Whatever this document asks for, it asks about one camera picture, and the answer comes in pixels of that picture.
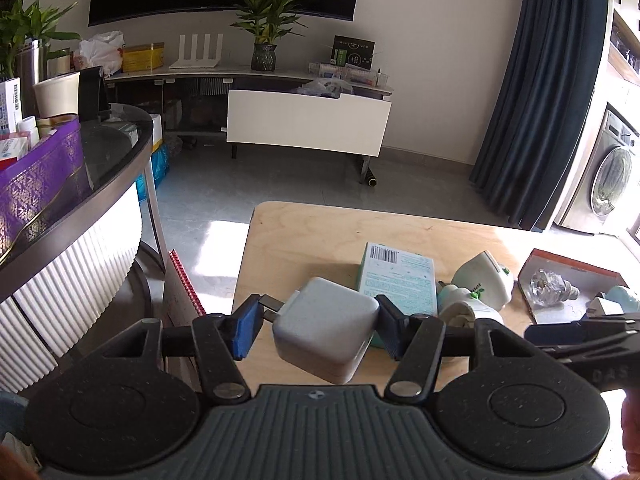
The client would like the small white cube charger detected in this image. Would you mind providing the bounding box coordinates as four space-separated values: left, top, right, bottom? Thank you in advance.
259 278 380 385

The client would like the white plug-in mosquito heater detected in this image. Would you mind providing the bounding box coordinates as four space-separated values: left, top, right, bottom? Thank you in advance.
437 284 504 328

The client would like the blue toothpick holder jar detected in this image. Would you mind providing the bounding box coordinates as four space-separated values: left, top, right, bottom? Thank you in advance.
605 285 640 313

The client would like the teal green carton box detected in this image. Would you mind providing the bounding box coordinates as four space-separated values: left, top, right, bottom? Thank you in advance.
357 242 437 348

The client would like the white plastic bag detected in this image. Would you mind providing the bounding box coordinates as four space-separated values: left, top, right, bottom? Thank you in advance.
74 30 125 76

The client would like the person's left hand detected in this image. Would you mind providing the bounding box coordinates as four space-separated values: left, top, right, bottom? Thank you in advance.
0 445 39 480

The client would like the purple storage tray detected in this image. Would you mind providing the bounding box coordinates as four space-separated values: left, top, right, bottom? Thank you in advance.
1 114 91 261

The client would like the green plant by table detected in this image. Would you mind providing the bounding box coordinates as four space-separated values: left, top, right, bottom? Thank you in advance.
1 0 81 79

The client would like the silver washing machine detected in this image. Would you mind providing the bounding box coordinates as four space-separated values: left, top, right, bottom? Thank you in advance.
555 104 639 234

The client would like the potted bamboo on TV stand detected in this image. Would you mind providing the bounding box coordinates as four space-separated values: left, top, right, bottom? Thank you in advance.
231 0 305 73

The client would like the blue plastic bag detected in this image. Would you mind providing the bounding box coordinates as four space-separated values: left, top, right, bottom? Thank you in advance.
136 143 169 200

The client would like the white wall charger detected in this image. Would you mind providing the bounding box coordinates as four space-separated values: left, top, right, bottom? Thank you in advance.
586 297 624 318

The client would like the white cup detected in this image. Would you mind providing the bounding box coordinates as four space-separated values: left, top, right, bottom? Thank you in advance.
34 72 80 118

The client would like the person's right hand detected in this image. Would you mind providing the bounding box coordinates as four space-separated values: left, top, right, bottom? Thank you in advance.
614 389 640 480

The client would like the white medicine box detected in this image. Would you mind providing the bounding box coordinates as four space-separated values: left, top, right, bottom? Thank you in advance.
0 78 23 134

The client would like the dark blue curtain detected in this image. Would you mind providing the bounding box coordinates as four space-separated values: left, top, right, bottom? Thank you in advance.
470 0 608 231

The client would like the white wifi router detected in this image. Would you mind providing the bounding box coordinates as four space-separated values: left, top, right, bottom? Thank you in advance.
169 34 224 70

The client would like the orange white cardboard box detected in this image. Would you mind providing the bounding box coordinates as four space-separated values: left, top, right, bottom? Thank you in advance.
518 249 628 324

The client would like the white TV stand cabinet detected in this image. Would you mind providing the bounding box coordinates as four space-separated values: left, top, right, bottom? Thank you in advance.
107 67 393 186

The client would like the white cone mosquito repeller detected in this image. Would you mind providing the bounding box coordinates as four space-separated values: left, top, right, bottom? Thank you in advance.
452 250 513 311

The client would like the clear liquid refill bottle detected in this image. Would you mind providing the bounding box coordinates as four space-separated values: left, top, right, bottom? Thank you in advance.
528 269 580 307

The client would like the yellow box on stand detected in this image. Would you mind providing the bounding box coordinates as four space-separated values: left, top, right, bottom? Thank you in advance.
122 42 165 73

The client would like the black framed display box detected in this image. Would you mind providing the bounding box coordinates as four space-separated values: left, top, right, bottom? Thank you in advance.
330 35 375 70

